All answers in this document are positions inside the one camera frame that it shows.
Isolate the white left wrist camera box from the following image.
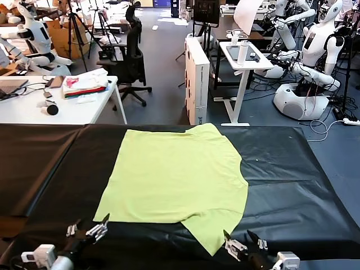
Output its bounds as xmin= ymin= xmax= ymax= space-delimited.
xmin=21 ymin=244 xmax=57 ymax=268

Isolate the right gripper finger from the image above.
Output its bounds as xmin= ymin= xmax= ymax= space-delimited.
xmin=222 ymin=229 xmax=249 ymax=257
xmin=246 ymin=229 xmax=268 ymax=251

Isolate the stack of folded clothes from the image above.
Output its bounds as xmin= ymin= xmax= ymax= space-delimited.
xmin=61 ymin=69 xmax=109 ymax=99

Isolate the large white desk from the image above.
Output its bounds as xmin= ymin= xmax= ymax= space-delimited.
xmin=0 ymin=75 xmax=128 ymax=126

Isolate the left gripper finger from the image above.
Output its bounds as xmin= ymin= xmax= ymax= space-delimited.
xmin=85 ymin=213 xmax=111 ymax=244
xmin=66 ymin=218 xmax=83 ymax=237

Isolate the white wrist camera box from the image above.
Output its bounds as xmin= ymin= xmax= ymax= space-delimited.
xmin=21 ymin=244 xmax=57 ymax=268
xmin=274 ymin=251 xmax=301 ymax=270

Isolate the brown flat case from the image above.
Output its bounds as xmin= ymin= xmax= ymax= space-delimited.
xmin=49 ymin=75 xmax=66 ymax=88

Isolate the tall white cardboard box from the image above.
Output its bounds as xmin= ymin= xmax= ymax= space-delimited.
xmin=184 ymin=36 xmax=211 ymax=126

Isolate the small white standing desk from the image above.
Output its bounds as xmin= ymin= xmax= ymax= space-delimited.
xmin=213 ymin=41 xmax=275 ymax=127

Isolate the black office chair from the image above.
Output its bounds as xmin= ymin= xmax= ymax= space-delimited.
xmin=96 ymin=1 xmax=153 ymax=111

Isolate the black light stand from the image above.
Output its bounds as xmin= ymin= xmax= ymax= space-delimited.
xmin=333 ymin=28 xmax=360 ymax=119

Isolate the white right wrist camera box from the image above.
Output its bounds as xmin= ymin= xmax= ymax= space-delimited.
xmin=274 ymin=251 xmax=301 ymax=270

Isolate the white humanoid robot left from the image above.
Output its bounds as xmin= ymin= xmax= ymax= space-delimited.
xmin=0 ymin=0 xmax=73 ymax=76

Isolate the white humanoid robot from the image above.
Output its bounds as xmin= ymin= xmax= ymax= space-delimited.
xmin=0 ymin=0 xmax=73 ymax=76
xmin=264 ymin=0 xmax=345 ymax=121

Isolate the grey laptop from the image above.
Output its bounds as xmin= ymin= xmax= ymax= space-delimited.
xmin=0 ymin=79 xmax=29 ymax=101

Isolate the black camera tripod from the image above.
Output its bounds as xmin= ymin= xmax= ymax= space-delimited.
xmin=89 ymin=8 xmax=119 ymax=61
xmin=66 ymin=0 xmax=93 ymax=73

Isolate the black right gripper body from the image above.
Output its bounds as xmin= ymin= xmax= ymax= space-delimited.
xmin=237 ymin=249 xmax=278 ymax=270

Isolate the white drink bottle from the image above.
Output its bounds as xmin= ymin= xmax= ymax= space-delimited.
xmin=237 ymin=39 xmax=250 ymax=65

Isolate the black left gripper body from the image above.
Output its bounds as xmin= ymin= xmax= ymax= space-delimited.
xmin=63 ymin=235 xmax=96 ymax=258

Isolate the white black handheld controller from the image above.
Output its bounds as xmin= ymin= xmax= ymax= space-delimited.
xmin=37 ymin=100 xmax=59 ymax=115

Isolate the yellow-green t-shirt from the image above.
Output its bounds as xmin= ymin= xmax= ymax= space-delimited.
xmin=92 ymin=123 xmax=249 ymax=257

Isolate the black monitor on stand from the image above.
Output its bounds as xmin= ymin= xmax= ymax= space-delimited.
xmin=175 ymin=0 xmax=222 ymax=88

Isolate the curved white sheet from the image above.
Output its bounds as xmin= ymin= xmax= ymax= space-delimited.
xmin=233 ymin=0 xmax=261 ymax=36

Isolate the black tablet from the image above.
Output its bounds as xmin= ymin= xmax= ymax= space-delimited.
xmin=226 ymin=44 xmax=261 ymax=62

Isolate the white humanoid robot right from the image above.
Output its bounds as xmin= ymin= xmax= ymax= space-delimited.
xmin=264 ymin=0 xmax=345 ymax=121

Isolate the white floor cable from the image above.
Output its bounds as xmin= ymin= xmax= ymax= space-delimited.
xmin=306 ymin=119 xmax=345 ymax=142

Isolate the brown cardboard box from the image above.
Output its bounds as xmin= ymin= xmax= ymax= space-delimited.
xmin=46 ymin=18 xmax=93 ymax=60

